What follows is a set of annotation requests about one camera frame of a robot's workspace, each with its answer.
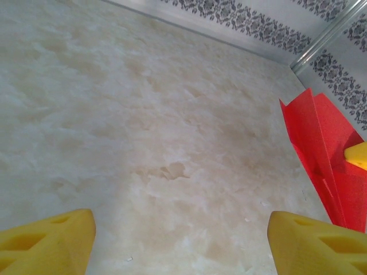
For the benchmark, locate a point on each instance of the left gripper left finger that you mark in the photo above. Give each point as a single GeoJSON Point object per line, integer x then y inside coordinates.
{"type": "Point", "coordinates": [43, 249]}

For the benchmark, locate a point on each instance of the long aluminium table-edge rail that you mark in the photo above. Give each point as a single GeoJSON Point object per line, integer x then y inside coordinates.
{"type": "Point", "coordinates": [200, 27]}

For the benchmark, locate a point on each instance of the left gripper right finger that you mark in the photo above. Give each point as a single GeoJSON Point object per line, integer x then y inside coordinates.
{"type": "Point", "coordinates": [315, 249]}

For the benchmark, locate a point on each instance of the aluminium frame post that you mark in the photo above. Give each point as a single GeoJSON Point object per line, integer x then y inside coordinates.
{"type": "Point", "coordinates": [324, 40]}

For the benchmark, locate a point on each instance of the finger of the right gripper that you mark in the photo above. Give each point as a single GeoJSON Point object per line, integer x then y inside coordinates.
{"type": "Point", "coordinates": [358, 154]}

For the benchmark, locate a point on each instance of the red cloth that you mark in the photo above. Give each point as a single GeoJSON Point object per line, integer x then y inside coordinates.
{"type": "Point", "coordinates": [315, 129]}

